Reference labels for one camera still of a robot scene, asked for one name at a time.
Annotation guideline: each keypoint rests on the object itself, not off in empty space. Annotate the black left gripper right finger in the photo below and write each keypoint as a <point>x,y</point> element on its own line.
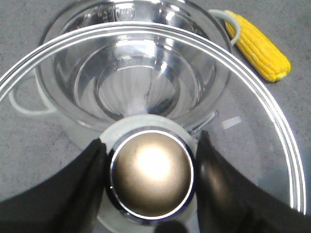
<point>228,202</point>

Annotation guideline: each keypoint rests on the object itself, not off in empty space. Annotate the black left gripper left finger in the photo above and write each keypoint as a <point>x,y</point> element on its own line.
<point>67,202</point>

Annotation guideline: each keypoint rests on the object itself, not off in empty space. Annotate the glass pot lid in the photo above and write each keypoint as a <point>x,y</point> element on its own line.
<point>150,172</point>

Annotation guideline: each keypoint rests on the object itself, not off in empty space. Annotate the yellow corn cob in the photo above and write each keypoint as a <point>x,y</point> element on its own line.
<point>260,51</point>

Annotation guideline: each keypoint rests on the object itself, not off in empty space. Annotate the pale green electric pot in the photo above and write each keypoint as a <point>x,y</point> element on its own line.
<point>102,80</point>

